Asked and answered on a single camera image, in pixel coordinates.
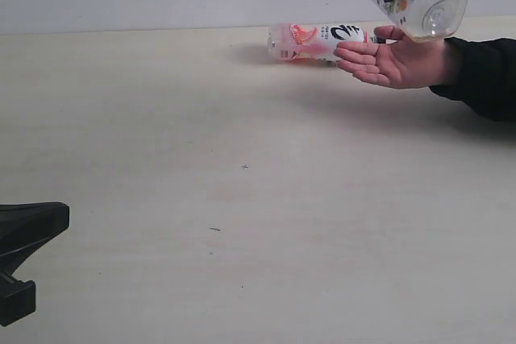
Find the pink white drink bottle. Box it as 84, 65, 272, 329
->
267, 23, 386, 63

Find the person's open hand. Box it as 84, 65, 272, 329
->
335, 25, 462, 89

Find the green pear tea bottle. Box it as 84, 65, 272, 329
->
372, 0, 468, 42

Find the black sleeved forearm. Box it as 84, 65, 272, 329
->
430, 38, 515, 122

